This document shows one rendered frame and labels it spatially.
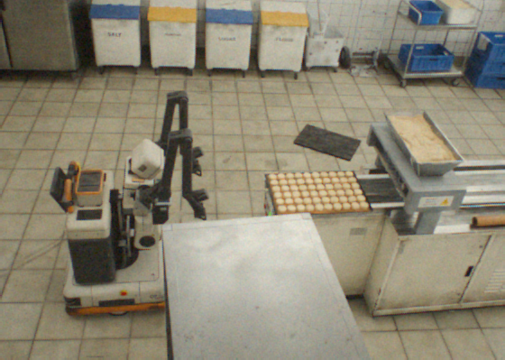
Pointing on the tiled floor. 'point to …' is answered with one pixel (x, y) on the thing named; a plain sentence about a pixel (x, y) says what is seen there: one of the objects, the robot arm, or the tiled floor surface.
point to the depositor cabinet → (436, 260)
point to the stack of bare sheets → (327, 142)
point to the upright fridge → (42, 25)
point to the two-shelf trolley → (443, 44)
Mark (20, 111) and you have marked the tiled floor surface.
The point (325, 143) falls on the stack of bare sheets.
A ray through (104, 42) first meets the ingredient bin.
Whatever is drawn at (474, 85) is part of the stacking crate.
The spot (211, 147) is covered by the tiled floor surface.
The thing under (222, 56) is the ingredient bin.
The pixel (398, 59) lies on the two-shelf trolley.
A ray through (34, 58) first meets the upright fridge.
